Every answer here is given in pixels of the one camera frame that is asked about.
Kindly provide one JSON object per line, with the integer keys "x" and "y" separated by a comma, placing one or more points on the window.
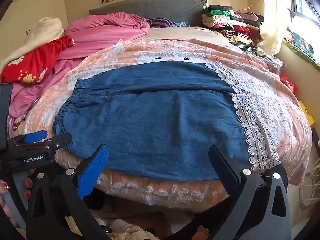
{"x": 305, "y": 5}

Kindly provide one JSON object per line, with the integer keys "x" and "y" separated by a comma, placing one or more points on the cream curtain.
{"x": 270, "y": 17}

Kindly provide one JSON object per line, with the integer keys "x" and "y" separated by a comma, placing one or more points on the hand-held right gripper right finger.
{"x": 225, "y": 172}

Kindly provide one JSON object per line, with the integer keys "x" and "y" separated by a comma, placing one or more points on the blue denim pants lace trim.
{"x": 150, "y": 120}

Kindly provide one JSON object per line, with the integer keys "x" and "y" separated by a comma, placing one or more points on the person's left hand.
{"x": 27, "y": 183}

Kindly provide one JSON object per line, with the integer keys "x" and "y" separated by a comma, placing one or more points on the yellow box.
{"x": 307, "y": 112}

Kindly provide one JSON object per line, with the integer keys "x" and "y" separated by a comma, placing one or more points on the green cushion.
{"x": 302, "y": 46}

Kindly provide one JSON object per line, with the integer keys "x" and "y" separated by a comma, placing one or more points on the purple striped cloth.
{"x": 160, "y": 22}

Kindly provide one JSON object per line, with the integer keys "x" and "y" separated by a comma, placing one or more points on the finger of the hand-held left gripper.
{"x": 60, "y": 141}
{"x": 35, "y": 136}

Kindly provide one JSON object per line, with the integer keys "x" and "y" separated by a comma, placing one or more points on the pile of folded clothes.
{"x": 232, "y": 27}

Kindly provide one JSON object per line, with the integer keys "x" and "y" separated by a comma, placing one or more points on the cream wardrobe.
{"x": 37, "y": 2}

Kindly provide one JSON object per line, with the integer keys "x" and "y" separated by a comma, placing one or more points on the grey quilted headboard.
{"x": 162, "y": 10}

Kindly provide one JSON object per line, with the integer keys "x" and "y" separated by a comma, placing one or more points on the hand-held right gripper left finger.
{"x": 93, "y": 170}

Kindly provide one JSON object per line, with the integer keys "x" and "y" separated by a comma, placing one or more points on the red packet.
{"x": 288, "y": 82}

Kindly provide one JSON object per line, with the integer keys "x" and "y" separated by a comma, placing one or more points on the blue patterned cloth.
{"x": 181, "y": 24}

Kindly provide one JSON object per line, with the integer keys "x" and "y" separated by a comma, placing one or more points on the red floral cloth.
{"x": 37, "y": 60}

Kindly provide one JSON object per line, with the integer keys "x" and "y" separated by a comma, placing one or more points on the smartphone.
{"x": 32, "y": 106}

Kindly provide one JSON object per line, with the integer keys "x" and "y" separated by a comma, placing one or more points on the pink duvet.
{"x": 110, "y": 32}

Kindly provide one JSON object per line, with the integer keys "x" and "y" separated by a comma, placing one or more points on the red bead phone charm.
{"x": 19, "y": 123}

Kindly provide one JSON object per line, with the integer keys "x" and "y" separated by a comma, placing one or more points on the white fleece blanket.
{"x": 47, "y": 28}

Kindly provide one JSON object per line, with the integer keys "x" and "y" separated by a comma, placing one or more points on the peach blanket white fluffy print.
{"x": 275, "y": 110}

